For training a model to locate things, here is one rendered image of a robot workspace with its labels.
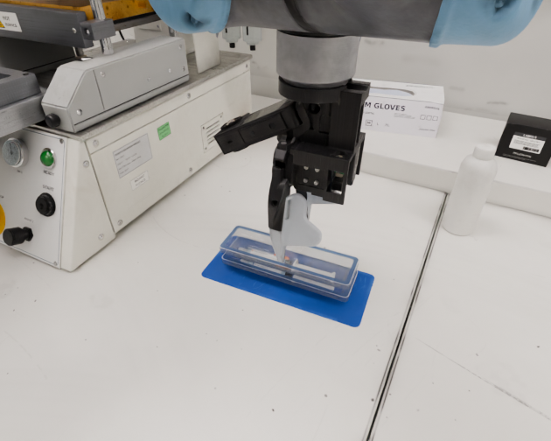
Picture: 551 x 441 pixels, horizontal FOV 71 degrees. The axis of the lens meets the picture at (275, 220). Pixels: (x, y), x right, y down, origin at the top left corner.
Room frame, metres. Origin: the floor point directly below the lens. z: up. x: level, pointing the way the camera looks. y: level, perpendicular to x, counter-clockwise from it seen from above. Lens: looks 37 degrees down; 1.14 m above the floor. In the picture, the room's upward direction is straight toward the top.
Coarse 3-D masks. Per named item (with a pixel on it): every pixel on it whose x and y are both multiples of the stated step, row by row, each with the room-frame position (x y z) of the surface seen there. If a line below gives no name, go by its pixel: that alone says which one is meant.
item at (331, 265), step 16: (240, 240) 0.42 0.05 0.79; (256, 240) 0.42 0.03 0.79; (256, 256) 0.38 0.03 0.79; (272, 256) 0.38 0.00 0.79; (288, 256) 0.38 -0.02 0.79; (304, 256) 0.38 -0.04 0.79; (320, 256) 0.38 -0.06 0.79; (336, 256) 0.38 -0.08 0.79; (352, 256) 0.38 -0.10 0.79; (320, 272) 0.35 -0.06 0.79; (336, 272) 0.35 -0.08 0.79; (352, 272) 0.35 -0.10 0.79
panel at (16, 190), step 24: (0, 144) 0.51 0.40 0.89; (48, 144) 0.48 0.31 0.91; (0, 168) 0.50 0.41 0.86; (24, 168) 0.48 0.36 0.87; (48, 168) 0.46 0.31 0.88; (0, 192) 0.49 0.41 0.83; (24, 192) 0.47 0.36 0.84; (48, 192) 0.45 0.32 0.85; (0, 216) 0.47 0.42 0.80; (24, 216) 0.45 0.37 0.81; (48, 216) 0.43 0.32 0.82; (0, 240) 0.46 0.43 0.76; (48, 240) 0.42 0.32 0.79
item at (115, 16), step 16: (0, 0) 0.66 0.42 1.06; (16, 0) 0.65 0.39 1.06; (32, 0) 0.65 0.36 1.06; (48, 0) 0.65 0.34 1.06; (64, 0) 0.65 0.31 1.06; (80, 0) 0.65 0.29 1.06; (112, 0) 0.65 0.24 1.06; (128, 0) 0.67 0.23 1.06; (144, 0) 0.71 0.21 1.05; (112, 16) 0.64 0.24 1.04; (128, 16) 0.67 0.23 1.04; (144, 16) 0.71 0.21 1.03
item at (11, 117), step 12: (36, 96) 0.49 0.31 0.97; (0, 108) 0.45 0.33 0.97; (12, 108) 0.46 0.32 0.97; (24, 108) 0.47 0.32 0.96; (36, 108) 0.49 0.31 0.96; (0, 120) 0.44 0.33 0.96; (12, 120) 0.45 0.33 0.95; (24, 120) 0.47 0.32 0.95; (36, 120) 0.48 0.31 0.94; (0, 132) 0.44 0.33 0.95; (12, 132) 0.47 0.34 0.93
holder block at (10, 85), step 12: (0, 72) 0.51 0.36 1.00; (12, 72) 0.51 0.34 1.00; (24, 72) 0.51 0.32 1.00; (0, 84) 0.47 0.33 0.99; (12, 84) 0.48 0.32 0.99; (24, 84) 0.49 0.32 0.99; (36, 84) 0.51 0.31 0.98; (0, 96) 0.46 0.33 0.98; (12, 96) 0.47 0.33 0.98; (24, 96) 0.49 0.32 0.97
